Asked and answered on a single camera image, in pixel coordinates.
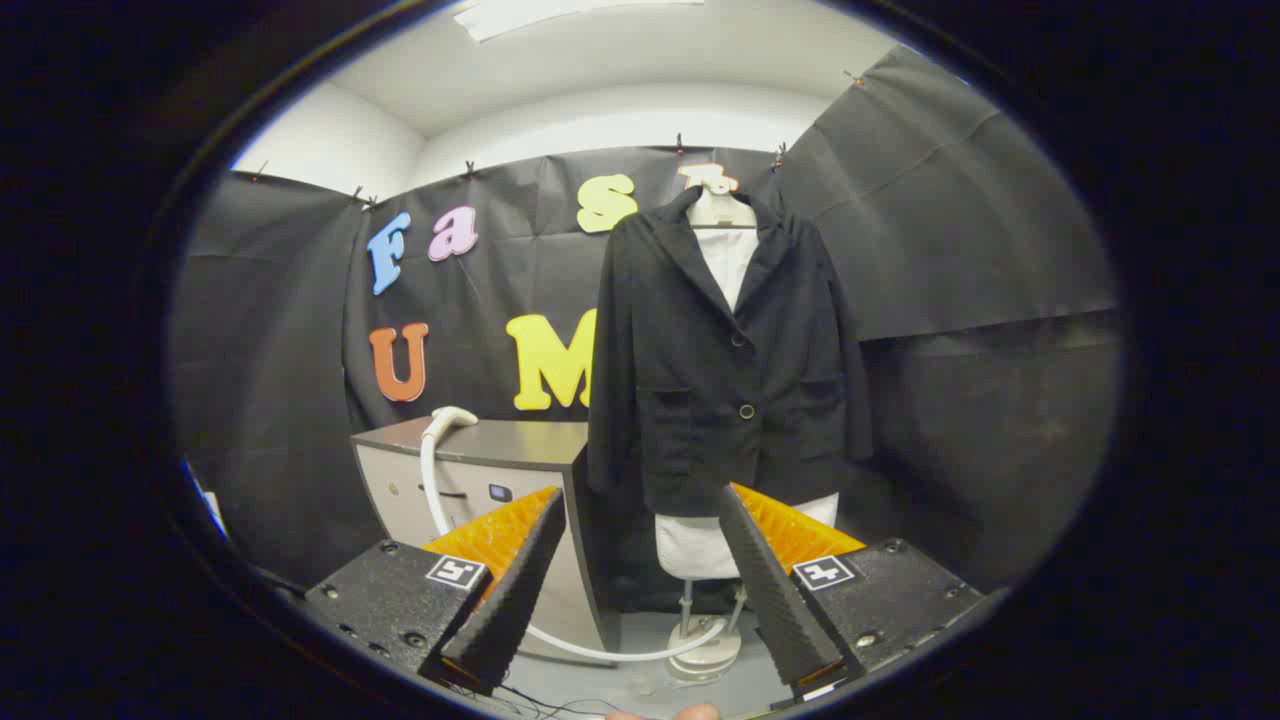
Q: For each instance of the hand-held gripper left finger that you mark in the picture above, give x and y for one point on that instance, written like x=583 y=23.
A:
x=520 y=590

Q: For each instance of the black jacket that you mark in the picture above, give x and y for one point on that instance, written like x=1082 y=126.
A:
x=690 y=400

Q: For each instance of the black backdrop cloth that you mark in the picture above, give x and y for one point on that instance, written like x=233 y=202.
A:
x=950 y=250

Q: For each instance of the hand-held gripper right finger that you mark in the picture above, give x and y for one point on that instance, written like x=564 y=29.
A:
x=775 y=600

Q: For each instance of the ceiling light panel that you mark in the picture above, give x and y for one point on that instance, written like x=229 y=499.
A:
x=560 y=12

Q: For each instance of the white clothes hanger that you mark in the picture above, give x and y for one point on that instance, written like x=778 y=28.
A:
x=715 y=210

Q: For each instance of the row of small cloth clips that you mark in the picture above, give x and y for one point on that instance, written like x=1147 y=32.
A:
x=680 y=146

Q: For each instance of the grey and beige cabinet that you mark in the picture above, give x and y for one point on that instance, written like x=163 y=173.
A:
x=500 y=442

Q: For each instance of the white mannequin torso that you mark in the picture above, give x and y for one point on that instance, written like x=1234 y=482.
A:
x=695 y=550

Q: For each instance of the white mannequin stand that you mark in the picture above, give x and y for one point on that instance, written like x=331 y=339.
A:
x=705 y=655

